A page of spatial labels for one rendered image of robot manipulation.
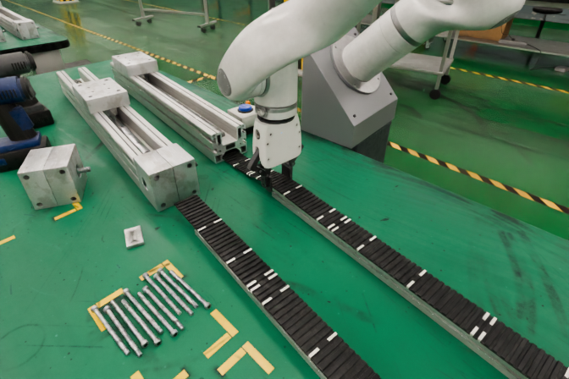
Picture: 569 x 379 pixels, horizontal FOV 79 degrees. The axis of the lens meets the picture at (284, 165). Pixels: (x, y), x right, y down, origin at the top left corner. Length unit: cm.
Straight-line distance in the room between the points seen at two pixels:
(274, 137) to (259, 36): 22
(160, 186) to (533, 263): 72
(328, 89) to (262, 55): 45
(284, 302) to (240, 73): 35
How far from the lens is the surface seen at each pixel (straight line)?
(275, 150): 69
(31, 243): 83
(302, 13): 52
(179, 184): 77
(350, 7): 49
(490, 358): 60
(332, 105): 96
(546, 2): 505
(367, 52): 98
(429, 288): 61
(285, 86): 64
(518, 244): 81
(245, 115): 102
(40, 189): 88
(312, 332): 52
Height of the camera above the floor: 126
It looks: 33 degrees down
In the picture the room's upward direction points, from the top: straight up
